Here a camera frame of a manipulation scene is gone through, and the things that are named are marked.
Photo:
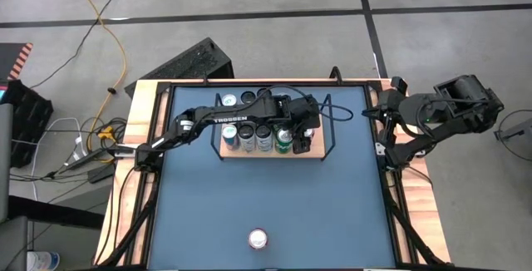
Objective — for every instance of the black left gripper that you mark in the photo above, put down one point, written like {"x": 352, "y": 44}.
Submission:
{"x": 305, "y": 111}

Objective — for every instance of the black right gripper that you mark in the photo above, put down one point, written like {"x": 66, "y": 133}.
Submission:
{"x": 390, "y": 102}

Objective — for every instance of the red Coca-Cola can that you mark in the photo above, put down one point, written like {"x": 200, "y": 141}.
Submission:
{"x": 308, "y": 133}
{"x": 257, "y": 238}

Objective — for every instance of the green Sprite can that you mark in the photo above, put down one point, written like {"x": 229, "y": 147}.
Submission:
{"x": 284, "y": 136}

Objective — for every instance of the white Celsius can black lid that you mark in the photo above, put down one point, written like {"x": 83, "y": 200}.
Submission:
{"x": 264, "y": 92}

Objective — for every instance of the dark-topped cans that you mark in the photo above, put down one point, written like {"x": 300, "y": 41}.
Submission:
{"x": 246, "y": 131}
{"x": 248, "y": 96}
{"x": 263, "y": 131}

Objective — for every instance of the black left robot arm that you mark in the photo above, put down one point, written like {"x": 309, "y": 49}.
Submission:
{"x": 216, "y": 115}

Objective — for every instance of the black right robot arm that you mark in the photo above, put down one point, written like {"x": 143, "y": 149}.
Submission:
{"x": 449, "y": 109}

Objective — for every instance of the black computer case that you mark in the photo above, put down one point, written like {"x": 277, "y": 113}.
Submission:
{"x": 187, "y": 61}

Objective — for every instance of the grey stand leg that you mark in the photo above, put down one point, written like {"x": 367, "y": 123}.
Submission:
{"x": 515, "y": 131}

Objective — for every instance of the blue table mat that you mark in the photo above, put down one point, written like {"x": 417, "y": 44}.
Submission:
{"x": 199, "y": 221}

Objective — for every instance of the black power brick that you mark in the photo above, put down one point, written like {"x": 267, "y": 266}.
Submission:
{"x": 101, "y": 174}

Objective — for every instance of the black bench beam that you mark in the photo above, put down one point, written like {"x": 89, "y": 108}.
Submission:
{"x": 54, "y": 213}

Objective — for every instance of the black crate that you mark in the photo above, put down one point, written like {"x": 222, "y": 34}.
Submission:
{"x": 29, "y": 121}

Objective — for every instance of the black orange striped mat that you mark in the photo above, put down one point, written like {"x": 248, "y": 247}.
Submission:
{"x": 10, "y": 59}

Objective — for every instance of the white blue container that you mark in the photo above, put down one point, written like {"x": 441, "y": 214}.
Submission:
{"x": 41, "y": 261}

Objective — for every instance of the grey cabinet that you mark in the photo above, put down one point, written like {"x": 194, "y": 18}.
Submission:
{"x": 5, "y": 159}

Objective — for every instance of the black metal table frame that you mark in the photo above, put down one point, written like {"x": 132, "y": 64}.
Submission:
{"x": 311, "y": 83}

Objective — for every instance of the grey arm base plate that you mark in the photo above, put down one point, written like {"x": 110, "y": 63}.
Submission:
{"x": 380, "y": 148}

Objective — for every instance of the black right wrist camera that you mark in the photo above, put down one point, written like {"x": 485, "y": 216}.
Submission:
{"x": 399, "y": 84}

